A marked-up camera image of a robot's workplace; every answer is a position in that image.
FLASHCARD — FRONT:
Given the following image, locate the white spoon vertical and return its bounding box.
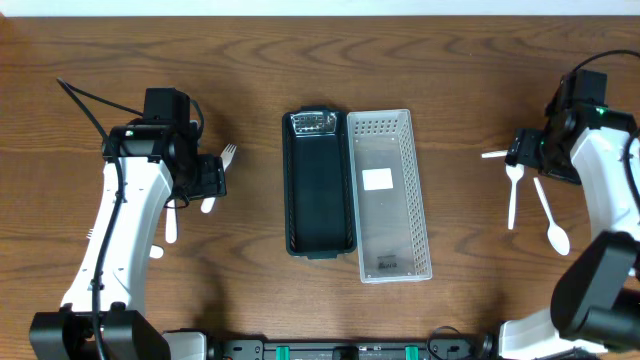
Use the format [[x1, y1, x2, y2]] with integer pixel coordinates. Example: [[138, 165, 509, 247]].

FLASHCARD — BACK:
[[505, 164, 524, 230]]

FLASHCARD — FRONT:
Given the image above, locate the white spoon horizontal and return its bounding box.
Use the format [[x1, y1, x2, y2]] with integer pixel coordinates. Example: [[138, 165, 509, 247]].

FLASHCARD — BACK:
[[481, 150, 508, 159]]

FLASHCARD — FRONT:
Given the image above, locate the white spoon diagonal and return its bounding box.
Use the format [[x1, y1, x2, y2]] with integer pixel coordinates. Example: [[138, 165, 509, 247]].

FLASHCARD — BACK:
[[533, 177, 570, 256]]

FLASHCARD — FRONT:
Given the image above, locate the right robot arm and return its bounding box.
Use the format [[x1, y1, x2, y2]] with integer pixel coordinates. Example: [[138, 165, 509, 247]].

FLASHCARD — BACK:
[[496, 70, 639, 359]]

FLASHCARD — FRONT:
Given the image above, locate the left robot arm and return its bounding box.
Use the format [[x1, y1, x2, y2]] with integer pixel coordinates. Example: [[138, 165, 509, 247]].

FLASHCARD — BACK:
[[29, 88, 227, 359]]

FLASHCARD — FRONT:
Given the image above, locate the white plastic fork upright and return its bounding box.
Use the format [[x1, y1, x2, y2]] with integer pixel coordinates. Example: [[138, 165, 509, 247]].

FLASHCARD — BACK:
[[200, 143, 238, 215]]

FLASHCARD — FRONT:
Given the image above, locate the white spoon on left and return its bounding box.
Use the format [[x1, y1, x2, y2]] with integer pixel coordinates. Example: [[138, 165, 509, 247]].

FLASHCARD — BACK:
[[165, 200, 178, 244]]

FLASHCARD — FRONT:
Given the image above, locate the black perforated plastic basket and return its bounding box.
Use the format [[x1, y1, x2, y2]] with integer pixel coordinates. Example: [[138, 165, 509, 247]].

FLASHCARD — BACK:
[[282, 105, 356, 260]]

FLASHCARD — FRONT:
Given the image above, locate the clear perforated plastic basket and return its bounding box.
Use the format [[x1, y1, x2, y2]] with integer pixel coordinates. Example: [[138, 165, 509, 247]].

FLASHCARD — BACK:
[[347, 109, 432, 284]]

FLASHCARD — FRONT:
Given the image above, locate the right black cable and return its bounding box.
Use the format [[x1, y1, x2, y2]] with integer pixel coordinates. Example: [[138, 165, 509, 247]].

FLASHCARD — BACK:
[[569, 48, 640, 211]]

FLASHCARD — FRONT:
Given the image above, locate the black cable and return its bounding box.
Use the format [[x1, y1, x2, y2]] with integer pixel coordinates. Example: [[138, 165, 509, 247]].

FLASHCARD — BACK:
[[55, 76, 146, 360], [569, 48, 640, 211]]

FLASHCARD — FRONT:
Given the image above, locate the left black cable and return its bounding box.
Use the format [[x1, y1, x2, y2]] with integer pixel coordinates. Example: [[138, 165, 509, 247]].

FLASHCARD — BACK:
[[55, 76, 146, 360]]

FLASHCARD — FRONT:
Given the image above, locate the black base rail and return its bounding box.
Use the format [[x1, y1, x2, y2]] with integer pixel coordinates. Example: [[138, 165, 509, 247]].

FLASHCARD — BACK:
[[162, 327, 501, 360]]

